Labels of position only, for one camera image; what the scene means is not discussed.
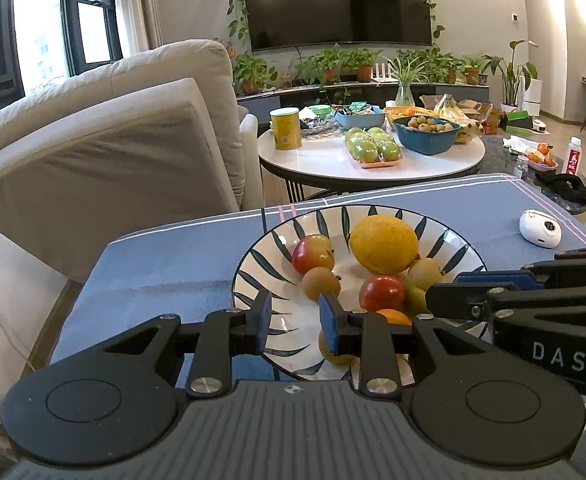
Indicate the tall leafy plant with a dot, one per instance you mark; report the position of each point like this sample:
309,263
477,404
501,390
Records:
510,70

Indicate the beige curtain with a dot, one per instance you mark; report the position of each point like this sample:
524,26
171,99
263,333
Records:
140,5

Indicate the yellow can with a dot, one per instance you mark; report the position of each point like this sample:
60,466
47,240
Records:
287,130

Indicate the pack of green apples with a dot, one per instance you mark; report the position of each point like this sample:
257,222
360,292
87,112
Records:
373,149

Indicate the plate of tangerines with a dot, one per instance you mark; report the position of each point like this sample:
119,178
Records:
542,157

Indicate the dark marble table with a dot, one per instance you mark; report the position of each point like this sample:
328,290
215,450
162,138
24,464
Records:
498,165

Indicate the light blue basket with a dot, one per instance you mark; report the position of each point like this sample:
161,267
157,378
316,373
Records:
360,120

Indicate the beige recliner armchair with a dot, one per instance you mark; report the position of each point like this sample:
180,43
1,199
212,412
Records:
98,160

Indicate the blue basket of longans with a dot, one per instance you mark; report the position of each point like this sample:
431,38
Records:
425,141

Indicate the small brown round fruit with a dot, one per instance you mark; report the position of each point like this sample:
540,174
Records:
320,283
425,272

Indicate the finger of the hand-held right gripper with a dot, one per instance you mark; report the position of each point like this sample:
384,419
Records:
493,277
458,301

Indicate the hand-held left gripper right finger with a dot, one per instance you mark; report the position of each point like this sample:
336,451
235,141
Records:
330,326

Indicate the glass vase with plant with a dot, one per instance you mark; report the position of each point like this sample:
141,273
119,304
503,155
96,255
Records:
404,92

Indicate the potted green plant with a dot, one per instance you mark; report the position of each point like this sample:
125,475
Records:
333,62
473,74
253,72
430,65

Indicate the white oval device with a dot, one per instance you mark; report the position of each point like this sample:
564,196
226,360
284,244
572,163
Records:
540,230

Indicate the green ivy vine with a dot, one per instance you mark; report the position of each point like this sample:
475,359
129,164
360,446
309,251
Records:
238,7

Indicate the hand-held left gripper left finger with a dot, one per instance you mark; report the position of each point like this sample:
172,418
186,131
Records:
263,321

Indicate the round white table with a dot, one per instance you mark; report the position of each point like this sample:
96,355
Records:
323,170

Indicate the small yellow fruit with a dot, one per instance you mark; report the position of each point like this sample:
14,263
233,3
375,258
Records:
330,357

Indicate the yellow lemon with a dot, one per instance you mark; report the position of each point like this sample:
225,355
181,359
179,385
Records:
383,244

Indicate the bunch of bananas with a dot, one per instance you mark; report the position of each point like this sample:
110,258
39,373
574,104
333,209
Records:
450,110

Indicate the small tangerine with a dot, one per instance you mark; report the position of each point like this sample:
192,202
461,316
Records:
393,316

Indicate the small white fence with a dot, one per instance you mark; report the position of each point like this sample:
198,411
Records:
380,72

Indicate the red labelled bottle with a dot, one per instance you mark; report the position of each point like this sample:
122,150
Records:
573,157

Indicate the green plastic bowl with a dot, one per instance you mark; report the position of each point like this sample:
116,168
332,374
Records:
318,110

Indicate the white floor appliance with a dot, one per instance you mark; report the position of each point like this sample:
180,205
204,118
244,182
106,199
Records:
532,95

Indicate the white tissue paper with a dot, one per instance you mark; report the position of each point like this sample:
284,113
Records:
520,142

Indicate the yellow green fruit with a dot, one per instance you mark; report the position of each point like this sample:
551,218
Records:
415,301

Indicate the red tomato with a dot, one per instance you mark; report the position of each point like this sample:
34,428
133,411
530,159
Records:
382,293
313,255

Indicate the green box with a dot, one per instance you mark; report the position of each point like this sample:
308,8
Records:
518,120

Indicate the blue striped tablecloth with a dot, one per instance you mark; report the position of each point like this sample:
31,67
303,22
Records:
173,260

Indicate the cardboard box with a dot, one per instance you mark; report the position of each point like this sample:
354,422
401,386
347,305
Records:
475,107

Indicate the striped white ceramic bowl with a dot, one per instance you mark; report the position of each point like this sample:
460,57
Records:
340,270

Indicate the black wall television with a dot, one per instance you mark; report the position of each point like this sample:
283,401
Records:
338,5

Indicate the orange plastic basket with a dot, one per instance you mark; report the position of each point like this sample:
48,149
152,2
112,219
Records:
408,111

